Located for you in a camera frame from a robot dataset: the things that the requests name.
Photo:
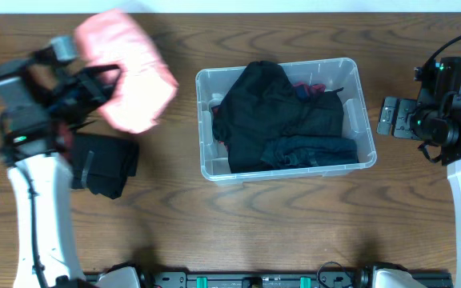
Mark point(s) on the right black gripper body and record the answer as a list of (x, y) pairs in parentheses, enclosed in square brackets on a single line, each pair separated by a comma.
[(404, 129)]

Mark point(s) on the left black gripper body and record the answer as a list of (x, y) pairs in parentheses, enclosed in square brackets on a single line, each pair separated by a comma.
[(77, 92)]

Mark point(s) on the pink cloth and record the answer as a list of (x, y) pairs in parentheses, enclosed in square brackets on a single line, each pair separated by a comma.
[(146, 86)]

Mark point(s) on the black cloth with tape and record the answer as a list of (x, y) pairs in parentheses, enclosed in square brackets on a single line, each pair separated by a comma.
[(102, 164)]

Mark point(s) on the red navy plaid cloth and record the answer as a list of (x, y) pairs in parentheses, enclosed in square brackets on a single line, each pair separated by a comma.
[(263, 114)]

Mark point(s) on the dark navy cloth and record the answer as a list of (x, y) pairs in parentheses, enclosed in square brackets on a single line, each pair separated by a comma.
[(309, 151)]

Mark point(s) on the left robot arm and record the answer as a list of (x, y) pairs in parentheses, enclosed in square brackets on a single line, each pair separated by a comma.
[(33, 128)]

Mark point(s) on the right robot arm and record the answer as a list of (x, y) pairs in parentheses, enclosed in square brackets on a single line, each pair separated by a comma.
[(434, 120)]

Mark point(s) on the clear plastic storage bin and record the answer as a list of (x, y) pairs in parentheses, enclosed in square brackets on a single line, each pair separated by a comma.
[(213, 84)]

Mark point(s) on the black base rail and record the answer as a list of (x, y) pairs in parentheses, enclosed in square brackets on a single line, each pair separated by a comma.
[(130, 277)]

